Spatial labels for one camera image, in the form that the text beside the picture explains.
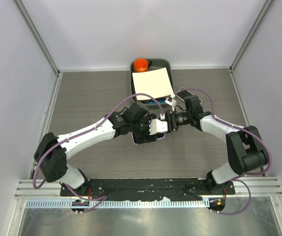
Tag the phone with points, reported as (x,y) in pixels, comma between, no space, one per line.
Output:
(183,93)
(144,138)

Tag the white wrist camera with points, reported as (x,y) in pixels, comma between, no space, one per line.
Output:
(171,101)
(157,126)

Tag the right aluminium frame post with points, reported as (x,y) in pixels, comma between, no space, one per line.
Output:
(267,5)

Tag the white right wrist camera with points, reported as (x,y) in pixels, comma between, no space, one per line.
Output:
(171,101)

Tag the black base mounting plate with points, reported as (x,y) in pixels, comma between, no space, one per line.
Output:
(152,189)

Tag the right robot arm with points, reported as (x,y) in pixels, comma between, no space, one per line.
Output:
(245,149)

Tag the aluminium frame post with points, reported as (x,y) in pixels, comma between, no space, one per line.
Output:
(36,35)
(267,5)

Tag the blue dotted plate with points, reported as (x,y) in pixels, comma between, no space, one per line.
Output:
(151,102)

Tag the white square plate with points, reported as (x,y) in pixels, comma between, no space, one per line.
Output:
(155,83)

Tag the phone in cream case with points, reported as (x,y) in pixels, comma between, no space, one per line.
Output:
(183,93)

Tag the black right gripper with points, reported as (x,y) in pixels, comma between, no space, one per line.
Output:
(170,118)

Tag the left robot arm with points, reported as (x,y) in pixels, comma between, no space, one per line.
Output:
(53,152)

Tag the slotted cable duct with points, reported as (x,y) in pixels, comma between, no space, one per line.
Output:
(77,203)

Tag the aluminium front rail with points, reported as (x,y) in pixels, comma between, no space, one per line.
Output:
(259,187)

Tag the orange mug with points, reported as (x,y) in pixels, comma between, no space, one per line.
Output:
(141,65)

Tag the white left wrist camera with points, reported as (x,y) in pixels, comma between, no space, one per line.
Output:
(157,126)

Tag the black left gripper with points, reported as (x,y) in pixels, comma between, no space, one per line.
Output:
(147,120)

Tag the left aluminium frame post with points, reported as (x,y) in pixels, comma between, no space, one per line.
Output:
(36,35)

